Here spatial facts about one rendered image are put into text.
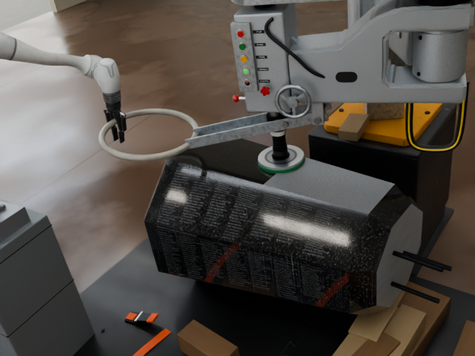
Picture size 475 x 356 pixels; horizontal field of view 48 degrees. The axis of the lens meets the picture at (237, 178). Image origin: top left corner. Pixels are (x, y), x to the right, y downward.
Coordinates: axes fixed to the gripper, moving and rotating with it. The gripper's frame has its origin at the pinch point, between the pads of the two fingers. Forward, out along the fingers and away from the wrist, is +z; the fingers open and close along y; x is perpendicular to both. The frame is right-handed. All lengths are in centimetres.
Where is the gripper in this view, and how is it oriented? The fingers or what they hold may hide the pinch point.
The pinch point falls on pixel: (118, 135)
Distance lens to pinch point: 287.0
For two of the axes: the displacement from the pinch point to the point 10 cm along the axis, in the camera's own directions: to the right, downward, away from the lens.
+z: 0.1, 8.2, 5.7
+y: 8.5, 2.9, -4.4
